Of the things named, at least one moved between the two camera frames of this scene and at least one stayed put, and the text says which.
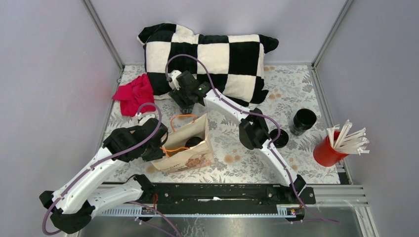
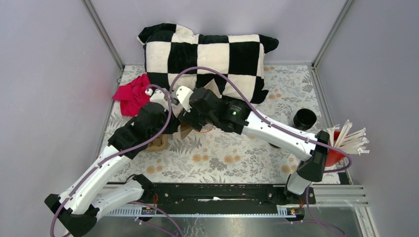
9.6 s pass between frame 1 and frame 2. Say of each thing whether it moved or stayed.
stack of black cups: stayed
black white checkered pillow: stayed
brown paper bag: moved
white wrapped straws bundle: stayed
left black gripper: moved
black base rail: stayed
